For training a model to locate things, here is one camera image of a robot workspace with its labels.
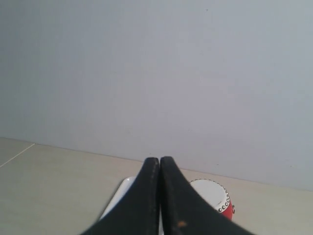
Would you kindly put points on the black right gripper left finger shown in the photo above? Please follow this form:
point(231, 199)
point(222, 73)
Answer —
point(137, 213)

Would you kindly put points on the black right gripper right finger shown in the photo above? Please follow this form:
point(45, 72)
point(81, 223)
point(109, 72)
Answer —
point(184, 211)

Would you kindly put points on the red small drum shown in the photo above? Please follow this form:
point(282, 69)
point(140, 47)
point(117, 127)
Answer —
point(215, 195)

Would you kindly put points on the white plastic tray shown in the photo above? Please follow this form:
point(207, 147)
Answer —
point(120, 192)

